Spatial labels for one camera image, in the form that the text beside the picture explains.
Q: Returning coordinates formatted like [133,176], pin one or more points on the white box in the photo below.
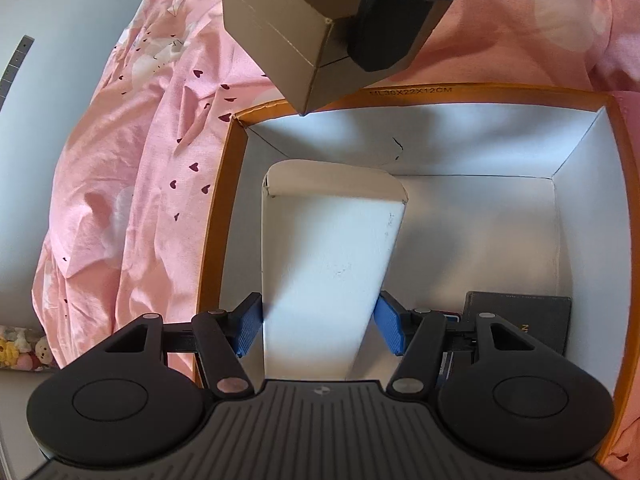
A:
[330,270]

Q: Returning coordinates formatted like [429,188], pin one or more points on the grey perforated strip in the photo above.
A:
[17,67]

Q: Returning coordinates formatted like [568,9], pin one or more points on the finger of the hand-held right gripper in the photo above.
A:
[385,35]

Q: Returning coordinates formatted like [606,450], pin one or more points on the orange storage box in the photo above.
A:
[585,240]

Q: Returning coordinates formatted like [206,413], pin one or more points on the pink printed blanket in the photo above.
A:
[140,185]

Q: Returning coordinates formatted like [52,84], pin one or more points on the pile of plush toys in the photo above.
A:
[22,350]

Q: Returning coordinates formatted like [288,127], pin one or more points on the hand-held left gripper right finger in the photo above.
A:
[390,322]

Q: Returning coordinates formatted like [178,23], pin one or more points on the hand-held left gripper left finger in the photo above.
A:
[247,325]

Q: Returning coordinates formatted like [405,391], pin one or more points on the dark grey box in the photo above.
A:
[520,320]

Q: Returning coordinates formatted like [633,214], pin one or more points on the brown cardboard box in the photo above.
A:
[280,25]

